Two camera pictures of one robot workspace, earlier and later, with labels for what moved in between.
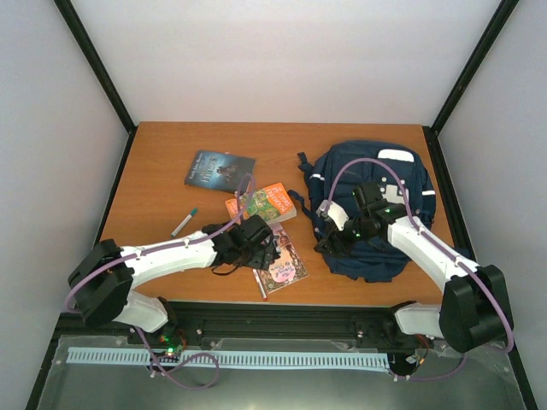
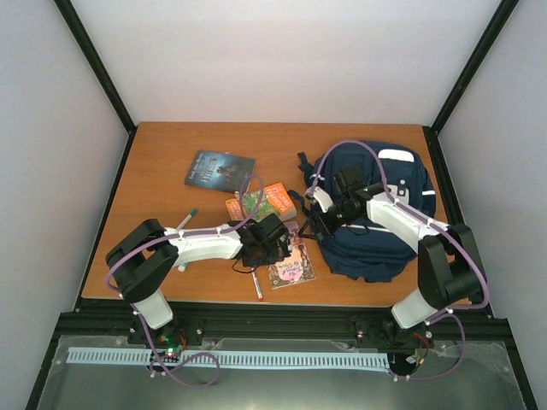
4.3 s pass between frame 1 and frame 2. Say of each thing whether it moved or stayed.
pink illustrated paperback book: moved
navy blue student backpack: stayed
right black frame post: stayed
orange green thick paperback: stayed
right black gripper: moved
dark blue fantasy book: stayed
